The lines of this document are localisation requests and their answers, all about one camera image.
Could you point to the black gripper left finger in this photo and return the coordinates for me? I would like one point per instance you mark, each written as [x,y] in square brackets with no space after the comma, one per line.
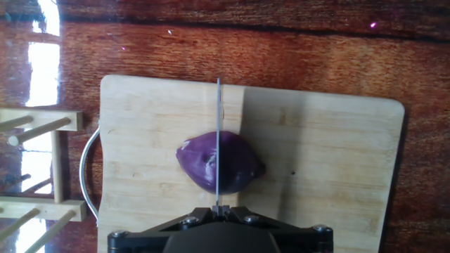
[140,240]

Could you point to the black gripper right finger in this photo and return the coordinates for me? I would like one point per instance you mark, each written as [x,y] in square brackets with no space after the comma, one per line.
[302,240]

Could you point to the purple onion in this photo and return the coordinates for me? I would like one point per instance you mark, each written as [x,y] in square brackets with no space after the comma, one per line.
[197,165]

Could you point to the bamboo cutting board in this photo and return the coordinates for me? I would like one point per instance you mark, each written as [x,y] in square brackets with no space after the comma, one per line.
[147,140]

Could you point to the wooden peg rack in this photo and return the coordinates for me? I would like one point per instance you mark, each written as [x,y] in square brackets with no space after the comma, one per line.
[56,158]

